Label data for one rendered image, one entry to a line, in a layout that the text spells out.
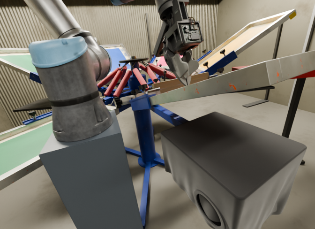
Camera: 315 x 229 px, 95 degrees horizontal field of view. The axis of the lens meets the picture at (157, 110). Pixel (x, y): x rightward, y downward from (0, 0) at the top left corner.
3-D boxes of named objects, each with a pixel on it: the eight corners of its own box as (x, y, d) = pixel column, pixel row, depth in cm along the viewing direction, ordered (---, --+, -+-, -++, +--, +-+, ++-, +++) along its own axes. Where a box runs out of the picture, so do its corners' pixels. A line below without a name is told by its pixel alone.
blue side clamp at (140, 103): (159, 106, 67) (155, 91, 67) (149, 109, 65) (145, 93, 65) (139, 108, 95) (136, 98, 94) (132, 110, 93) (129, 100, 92)
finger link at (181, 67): (188, 85, 37) (179, 49, 36) (176, 88, 42) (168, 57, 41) (198, 82, 38) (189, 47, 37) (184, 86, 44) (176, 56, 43)
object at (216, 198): (238, 244, 61) (251, 182, 48) (224, 258, 58) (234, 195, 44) (175, 173, 99) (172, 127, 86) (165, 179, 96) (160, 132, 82)
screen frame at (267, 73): (372, 49, 46) (370, 37, 45) (270, 85, 22) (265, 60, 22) (200, 89, 117) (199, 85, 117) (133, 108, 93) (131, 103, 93)
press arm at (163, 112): (248, 164, 66) (250, 153, 64) (240, 169, 64) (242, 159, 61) (142, 100, 169) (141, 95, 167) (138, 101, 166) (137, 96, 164)
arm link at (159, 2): (149, 2, 41) (173, 3, 44) (153, 18, 41) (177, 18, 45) (161, -21, 34) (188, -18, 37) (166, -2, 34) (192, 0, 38)
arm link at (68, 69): (34, 103, 32) (3, 36, 27) (68, 88, 45) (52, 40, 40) (86, 98, 32) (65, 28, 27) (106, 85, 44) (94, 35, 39)
